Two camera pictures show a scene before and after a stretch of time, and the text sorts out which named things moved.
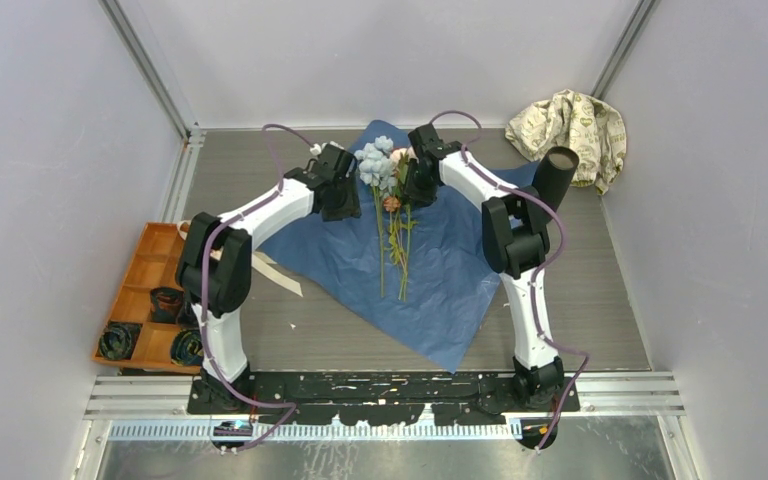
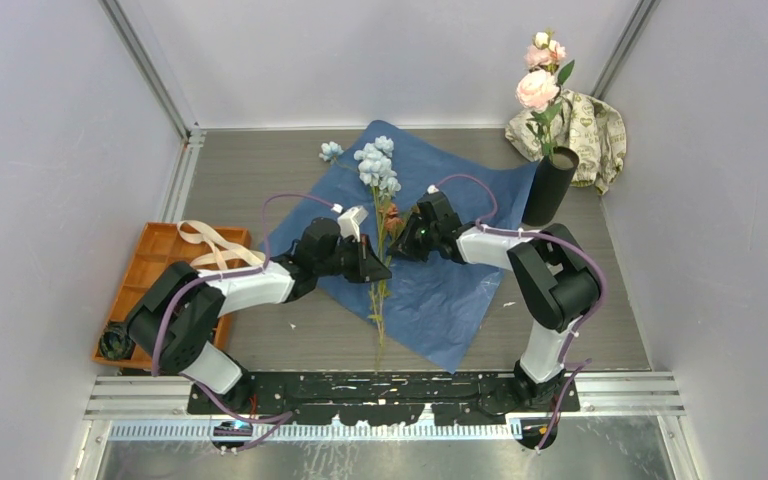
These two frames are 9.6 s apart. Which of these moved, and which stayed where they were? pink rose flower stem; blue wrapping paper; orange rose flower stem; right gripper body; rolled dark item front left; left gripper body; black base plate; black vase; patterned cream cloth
Moved: right gripper body; pink rose flower stem; left gripper body; orange rose flower stem
Stayed: rolled dark item front left; patterned cream cloth; blue wrapping paper; black vase; black base plate
